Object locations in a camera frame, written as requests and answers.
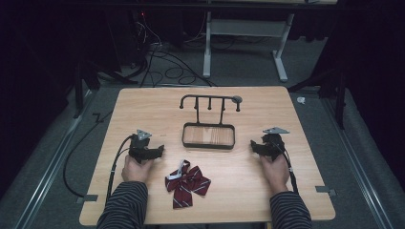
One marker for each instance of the white desk frame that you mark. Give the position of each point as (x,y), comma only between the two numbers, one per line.
(245,28)

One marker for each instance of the grey table bracket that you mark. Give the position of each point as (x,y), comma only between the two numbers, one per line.
(325,190)
(87,198)

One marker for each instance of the person's left hand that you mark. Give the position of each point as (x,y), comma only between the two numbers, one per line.
(135,171)

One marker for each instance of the black rack with wooden tray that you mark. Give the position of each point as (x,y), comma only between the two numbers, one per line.
(208,136)

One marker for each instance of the person's right hand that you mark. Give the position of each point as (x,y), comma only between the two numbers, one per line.
(275,175)

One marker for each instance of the white crumpled scrap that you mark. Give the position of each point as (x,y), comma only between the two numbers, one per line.
(301,100)

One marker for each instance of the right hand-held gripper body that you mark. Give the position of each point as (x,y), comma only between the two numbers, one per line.
(273,144)

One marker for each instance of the black stand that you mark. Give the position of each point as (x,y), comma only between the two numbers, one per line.
(339,95)
(83,79)

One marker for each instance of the metal floor rail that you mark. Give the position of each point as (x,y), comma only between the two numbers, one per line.
(47,175)
(359,178)

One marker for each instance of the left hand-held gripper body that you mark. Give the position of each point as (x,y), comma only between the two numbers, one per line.
(140,149)

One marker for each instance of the dark red striped bow tie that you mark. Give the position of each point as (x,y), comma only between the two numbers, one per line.
(187,184)

